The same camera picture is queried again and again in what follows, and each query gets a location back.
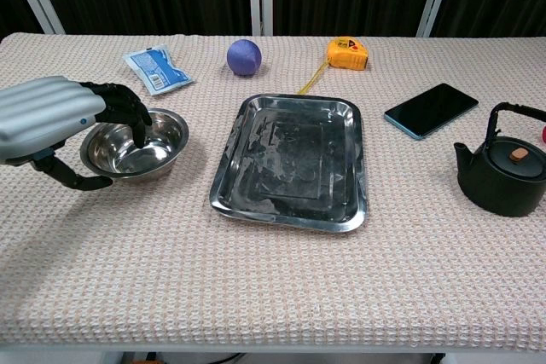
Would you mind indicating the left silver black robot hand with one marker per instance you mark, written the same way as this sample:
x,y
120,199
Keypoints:
x,y
38,112

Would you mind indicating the round metal bowl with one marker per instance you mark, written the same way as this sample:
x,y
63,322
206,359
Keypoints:
x,y
136,155

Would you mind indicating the rectangular metal tray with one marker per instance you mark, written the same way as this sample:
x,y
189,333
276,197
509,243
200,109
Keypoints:
x,y
294,163

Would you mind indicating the blue white plastic packet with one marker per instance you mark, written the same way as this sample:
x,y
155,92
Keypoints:
x,y
157,69

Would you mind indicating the purple ball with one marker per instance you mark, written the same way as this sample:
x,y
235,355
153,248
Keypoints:
x,y
244,57

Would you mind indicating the beige waffle tablecloth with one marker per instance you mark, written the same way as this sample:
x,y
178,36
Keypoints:
x,y
273,279

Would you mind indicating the yellow tape measure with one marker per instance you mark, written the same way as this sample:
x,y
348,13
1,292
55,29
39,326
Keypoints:
x,y
346,53

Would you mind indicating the black smartphone with blue edge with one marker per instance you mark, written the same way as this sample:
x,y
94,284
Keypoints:
x,y
431,110

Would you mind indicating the small pink object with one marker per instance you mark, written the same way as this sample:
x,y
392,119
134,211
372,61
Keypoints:
x,y
544,134

